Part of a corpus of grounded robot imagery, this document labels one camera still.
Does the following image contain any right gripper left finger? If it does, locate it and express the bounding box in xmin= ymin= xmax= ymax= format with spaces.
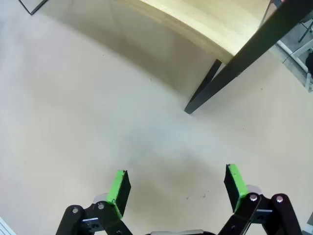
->
xmin=56 ymin=169 xmax=134 ymax=235

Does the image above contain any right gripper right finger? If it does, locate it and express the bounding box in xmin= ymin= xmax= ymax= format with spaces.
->
xmin=217 ymin=164 xmax=303 ymax=235

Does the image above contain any white ribbed object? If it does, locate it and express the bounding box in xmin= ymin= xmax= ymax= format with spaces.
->
xmin=0 ymin=216 xmax=16 ymax=235

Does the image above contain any wooden table with black legs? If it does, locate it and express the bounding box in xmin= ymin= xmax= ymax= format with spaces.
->
xmin=18 ymin=0 xmax=313 ymax=115

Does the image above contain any white table frame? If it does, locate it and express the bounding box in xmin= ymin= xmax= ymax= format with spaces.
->
xmin=276 ymin=38 xmax=313 ymax=93

